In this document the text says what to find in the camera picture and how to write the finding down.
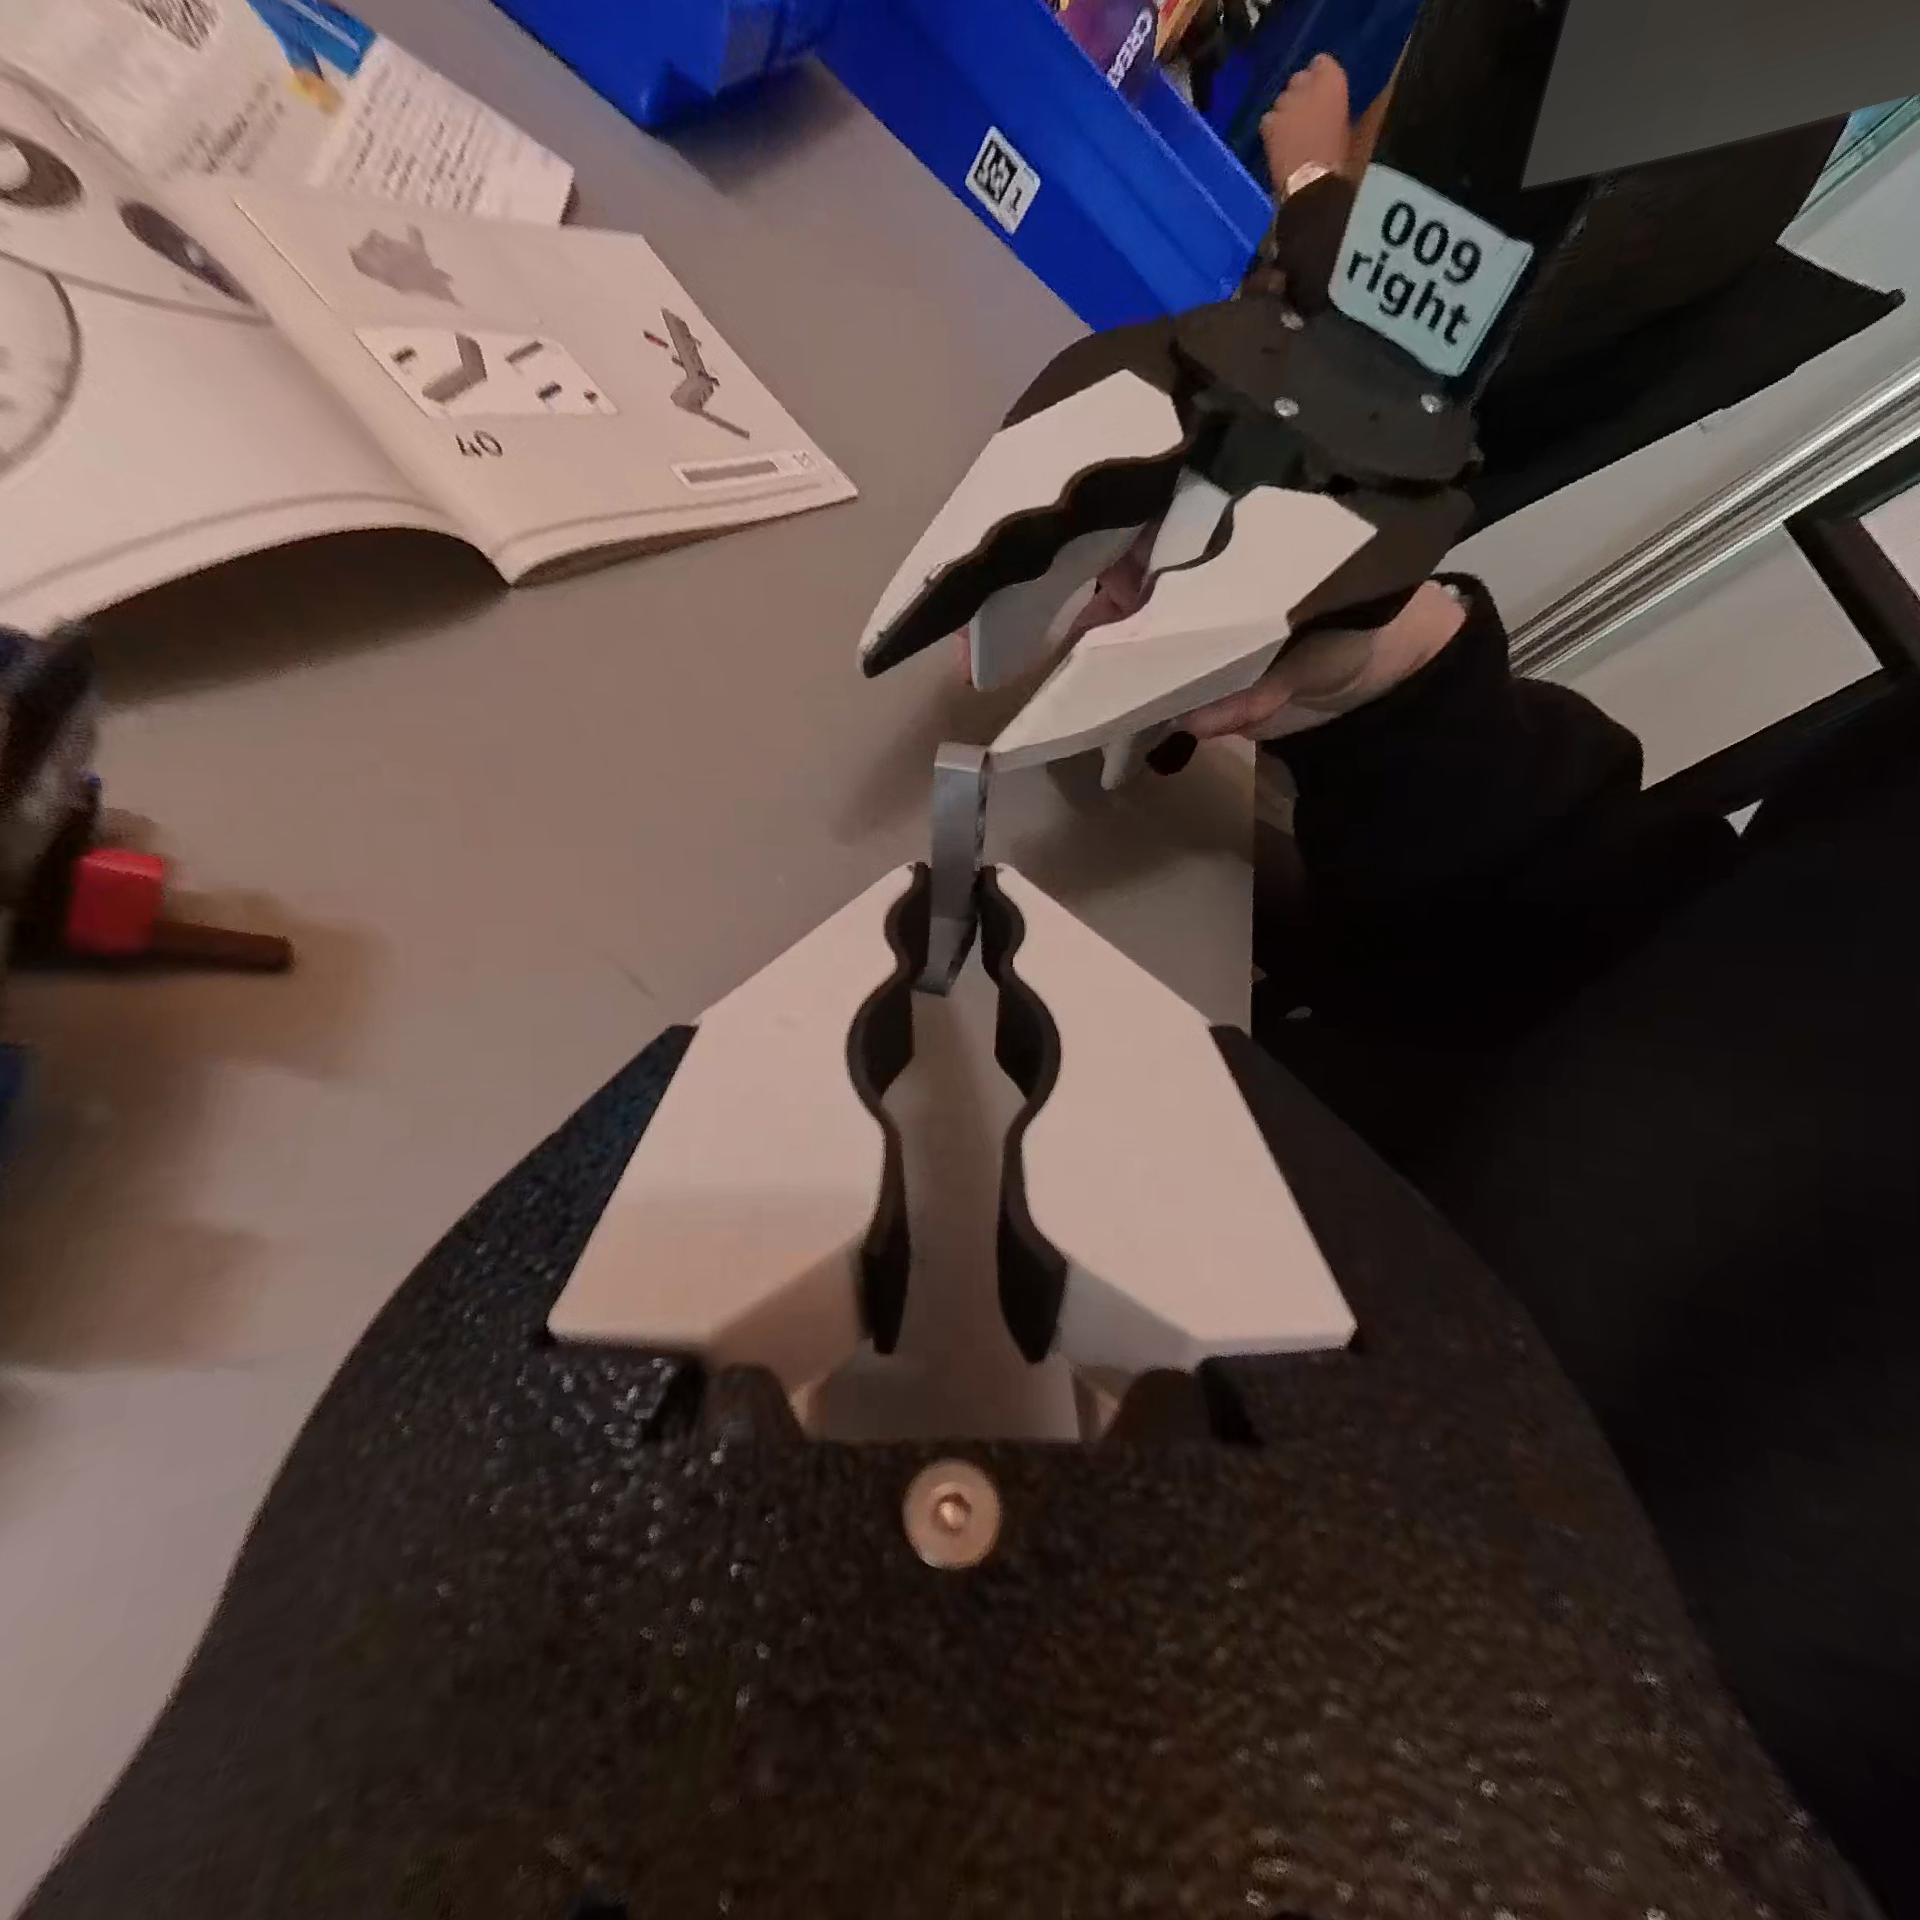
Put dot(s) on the grey angled lego beam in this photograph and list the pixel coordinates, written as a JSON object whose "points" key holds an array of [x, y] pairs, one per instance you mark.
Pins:
{"points": [[957, 842]]}

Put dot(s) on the aluminium frame rail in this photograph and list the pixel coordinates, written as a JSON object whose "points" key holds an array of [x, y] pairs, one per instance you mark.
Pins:
{"points": [[1724, 503]]}

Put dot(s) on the partly built lego vehicle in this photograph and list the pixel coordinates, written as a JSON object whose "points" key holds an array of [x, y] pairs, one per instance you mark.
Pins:
{"points": [[59, 842]]}

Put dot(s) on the person's right hand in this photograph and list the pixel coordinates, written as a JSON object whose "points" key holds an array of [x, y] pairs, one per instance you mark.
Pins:
{"points": [[1351, 675]]}

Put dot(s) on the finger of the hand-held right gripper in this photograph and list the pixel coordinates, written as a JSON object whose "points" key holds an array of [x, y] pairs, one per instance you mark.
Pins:
{"points": [[1050, 464], [1229, 630]]}

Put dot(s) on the person's right forearm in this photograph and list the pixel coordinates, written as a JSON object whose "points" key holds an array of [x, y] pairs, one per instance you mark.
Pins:
{"points": [[1442, 783]]}

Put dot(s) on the lego instruction booklet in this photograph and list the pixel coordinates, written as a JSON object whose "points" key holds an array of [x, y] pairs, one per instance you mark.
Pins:
{"points": [[300, 378]]}

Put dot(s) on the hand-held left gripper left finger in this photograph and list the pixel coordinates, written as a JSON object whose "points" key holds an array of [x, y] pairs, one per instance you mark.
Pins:
{"points": [[718, 1201]]}

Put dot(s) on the person's black clothed body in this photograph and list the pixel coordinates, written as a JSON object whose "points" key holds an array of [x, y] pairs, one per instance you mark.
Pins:
{"points": [[1724, 1201]]}

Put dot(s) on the labelled blue storage bin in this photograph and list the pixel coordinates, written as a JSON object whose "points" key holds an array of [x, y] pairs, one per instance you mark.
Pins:
{"points": [[1078, 166]]}

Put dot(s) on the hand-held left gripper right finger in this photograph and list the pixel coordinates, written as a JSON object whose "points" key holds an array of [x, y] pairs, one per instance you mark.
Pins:
{"points": [[1185, 1201]]}

